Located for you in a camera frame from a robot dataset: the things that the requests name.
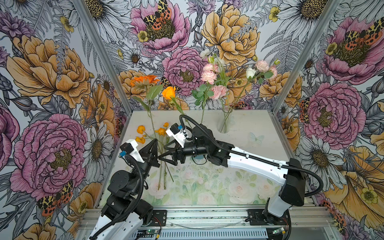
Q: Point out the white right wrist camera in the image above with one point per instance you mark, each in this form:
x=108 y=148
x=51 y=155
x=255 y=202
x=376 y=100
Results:
x=176 y=131

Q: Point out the aluminium corner post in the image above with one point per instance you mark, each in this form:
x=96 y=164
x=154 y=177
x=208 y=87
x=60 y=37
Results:
x=319 y=28
x=93 y=33

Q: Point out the right aluminium corner post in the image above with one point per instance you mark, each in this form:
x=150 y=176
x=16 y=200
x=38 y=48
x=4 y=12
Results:
x=319 y=28

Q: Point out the left aluminium corner post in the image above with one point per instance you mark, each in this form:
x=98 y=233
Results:
x=93 y=33

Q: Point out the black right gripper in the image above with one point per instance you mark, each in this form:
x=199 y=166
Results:
x=179 y=153

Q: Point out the pink rosebud stem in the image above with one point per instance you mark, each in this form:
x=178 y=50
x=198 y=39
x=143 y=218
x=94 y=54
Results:
x=238 y=89

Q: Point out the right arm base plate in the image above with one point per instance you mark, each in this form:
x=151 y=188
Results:
x=259 y=217

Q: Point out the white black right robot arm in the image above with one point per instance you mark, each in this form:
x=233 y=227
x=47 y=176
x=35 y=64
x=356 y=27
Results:
x=296 y=182

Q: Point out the green circuit board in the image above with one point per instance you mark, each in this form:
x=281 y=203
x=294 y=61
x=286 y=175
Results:
x=149 y=234

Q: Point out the clear glass vase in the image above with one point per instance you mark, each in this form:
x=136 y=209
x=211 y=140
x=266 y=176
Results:
x=226 y=122

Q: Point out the aluminium front rail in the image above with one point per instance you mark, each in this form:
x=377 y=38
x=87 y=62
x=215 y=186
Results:
x=211 y=217

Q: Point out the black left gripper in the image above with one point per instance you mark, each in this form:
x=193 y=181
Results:
x=147 y=154

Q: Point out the pink carnation flower stem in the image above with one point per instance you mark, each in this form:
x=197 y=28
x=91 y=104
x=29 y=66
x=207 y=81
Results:
x=258 y=74

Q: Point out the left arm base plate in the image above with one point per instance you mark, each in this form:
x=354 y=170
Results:
x=159 y=218

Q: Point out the orange yellow ranunculus stem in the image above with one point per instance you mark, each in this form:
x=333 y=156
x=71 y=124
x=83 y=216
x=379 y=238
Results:
x=163 y=171

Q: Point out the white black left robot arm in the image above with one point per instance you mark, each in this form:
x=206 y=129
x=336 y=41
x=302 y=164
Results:
x=125 y=211

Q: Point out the light pink peony stem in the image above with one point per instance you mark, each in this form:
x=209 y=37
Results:
x=219 y=94

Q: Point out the orange daisy flower stem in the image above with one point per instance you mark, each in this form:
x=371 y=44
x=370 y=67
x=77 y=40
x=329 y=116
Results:
x=149 y=88

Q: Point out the pink white rose stem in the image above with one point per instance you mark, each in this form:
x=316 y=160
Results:
x=204 y=91

